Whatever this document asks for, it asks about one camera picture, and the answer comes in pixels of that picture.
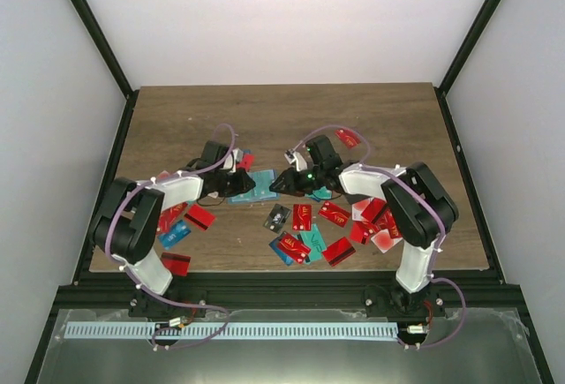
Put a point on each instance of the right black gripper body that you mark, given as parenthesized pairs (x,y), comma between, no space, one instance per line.
(306,184)

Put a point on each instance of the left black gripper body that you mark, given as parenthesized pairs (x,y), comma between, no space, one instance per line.
(223,184)

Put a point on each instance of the blue leather card holder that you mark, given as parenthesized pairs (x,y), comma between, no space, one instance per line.
(260,192)

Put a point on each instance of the lone red card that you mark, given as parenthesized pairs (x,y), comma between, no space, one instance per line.
(349,138)

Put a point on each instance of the teal VIP card front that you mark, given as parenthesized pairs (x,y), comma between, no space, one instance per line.
(315,242)

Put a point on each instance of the red card black stripe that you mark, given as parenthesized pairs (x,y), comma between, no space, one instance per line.
(177,264)
(339,251)

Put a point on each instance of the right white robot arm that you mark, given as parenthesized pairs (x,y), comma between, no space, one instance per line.
(422,211)

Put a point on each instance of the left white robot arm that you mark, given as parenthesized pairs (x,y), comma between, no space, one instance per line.
(126,223)

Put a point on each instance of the black VIP card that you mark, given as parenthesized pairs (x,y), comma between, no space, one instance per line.
(276,218)

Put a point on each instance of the red chip card upright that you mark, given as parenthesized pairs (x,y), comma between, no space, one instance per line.
(302,217)

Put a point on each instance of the red VIP card right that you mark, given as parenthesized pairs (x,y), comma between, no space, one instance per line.
(335,214)

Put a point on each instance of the red vip card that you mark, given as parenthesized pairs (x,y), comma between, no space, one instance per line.
(294,248)
(335,214)

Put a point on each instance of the blue card left pile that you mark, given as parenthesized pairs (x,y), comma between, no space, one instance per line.
(177,232)

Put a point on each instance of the red VIP card front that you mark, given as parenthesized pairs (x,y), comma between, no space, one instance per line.
(294,248)

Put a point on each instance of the red card black stripe front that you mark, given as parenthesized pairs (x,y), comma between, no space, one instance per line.
(177,264)

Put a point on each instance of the white red circle card right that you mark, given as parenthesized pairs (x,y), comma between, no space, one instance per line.
(383,241)

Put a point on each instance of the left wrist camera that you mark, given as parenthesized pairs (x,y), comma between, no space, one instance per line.
(233,159)

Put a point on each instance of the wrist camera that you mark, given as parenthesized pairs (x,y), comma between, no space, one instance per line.
(296,160)
(233,159)

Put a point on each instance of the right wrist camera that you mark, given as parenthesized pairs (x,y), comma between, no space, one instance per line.
(296,160)

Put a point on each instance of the black aluminium frame rail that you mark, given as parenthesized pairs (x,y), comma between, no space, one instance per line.
(283,290)

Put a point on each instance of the light blue slotted cable duct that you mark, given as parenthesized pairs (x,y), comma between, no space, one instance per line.
(373,331)

